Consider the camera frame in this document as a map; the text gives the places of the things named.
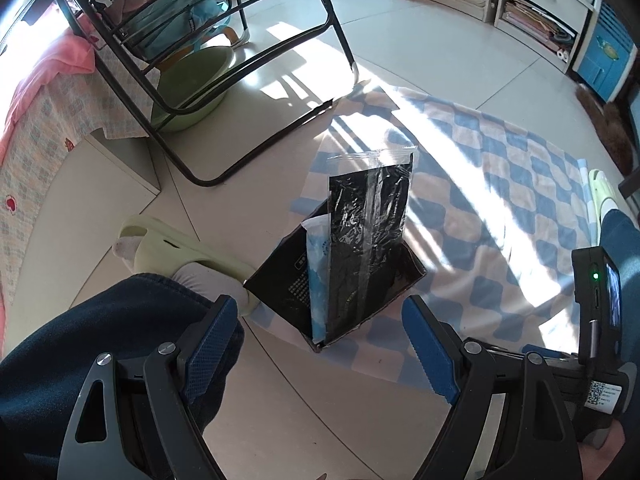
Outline white bear wipes pack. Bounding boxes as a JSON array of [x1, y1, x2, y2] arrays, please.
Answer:
[[300, 214, 333, 343]]

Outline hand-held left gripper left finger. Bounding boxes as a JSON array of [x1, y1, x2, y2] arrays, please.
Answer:
[[56, 294, 238, 480]]

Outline green basin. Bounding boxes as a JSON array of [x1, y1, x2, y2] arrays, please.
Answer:
[[150, 46, 236, 133]]

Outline bed with floral sheet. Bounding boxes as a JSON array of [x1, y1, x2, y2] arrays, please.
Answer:
[[0, 5, 162, 306]]

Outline pink blanket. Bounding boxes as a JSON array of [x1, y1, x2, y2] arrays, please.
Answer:
[[0, 25, 98, 161]]

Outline blue checkered blanket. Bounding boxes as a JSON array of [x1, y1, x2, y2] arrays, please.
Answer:
[[250, 82, 608, 391]]

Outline tiger print cardboard box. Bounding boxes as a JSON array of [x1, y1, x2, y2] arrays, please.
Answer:
[[243, 220, 427, 353]]

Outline person's left leg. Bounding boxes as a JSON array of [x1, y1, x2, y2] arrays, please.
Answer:
[[0, 272, 246, 480]]

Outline brown furry duster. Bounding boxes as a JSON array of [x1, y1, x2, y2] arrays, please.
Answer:
[[575, 82, 636, 173]]

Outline person's left sock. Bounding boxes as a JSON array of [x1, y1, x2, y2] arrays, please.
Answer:
[[114, 237, 251, 311]]

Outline black metal chair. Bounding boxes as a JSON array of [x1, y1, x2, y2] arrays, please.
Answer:
[[47, 0, 361, 188]]

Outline person's leg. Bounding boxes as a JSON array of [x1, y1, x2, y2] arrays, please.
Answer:
[[597, 207, 640, 411], [0, 272, 246, 480]]

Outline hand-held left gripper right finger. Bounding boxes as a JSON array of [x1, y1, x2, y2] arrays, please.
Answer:
[[401, 295, 583, 480]]

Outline pale green slipper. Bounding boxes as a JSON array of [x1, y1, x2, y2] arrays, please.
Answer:
[[119, 215, 261, 317], [587, 169, 623, 221]]

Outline person's right leg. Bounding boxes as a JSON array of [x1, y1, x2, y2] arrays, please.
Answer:
[[597, 207, 640, 411]]

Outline blue air cooler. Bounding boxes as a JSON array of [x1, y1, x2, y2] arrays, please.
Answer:
[[572, 2, 638, 103]]

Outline black packet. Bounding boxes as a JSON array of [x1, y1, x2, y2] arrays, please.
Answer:
[[325, 146, 418, 343]]

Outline stack of pink folders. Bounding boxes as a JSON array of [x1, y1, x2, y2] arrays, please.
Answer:
[[502, 0, 576, 46]]

